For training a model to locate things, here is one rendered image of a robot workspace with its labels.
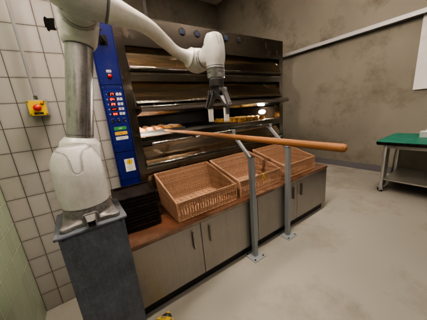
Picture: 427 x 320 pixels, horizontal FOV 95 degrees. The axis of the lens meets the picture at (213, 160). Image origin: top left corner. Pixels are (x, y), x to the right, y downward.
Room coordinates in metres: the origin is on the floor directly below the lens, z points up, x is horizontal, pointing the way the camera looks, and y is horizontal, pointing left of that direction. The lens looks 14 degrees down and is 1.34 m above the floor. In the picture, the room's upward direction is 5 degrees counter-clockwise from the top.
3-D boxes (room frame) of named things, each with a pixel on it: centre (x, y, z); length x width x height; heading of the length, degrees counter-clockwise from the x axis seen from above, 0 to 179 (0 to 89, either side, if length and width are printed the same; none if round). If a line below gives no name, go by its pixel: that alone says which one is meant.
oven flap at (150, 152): (2.16, -0.16, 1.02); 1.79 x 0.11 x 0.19; 123
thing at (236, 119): (2.84, -0.41, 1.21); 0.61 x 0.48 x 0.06; 33
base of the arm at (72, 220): (0.67, 0.48, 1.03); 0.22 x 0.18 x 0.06; 34
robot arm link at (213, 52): (1.08, -0.05, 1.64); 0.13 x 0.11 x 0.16; 32
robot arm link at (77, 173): (0.70, 0.50, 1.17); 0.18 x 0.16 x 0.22; 32
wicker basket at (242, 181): (1.94, -0.31, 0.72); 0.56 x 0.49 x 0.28; 123
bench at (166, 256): (1.85, -0.22, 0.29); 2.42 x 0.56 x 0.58; 123
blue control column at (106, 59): (2.37, 1.22, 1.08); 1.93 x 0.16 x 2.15; 33
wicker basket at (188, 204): (1.62, 0.18, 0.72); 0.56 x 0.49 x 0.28; 122
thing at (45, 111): (1.31, 1.08, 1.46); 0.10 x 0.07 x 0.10; 123
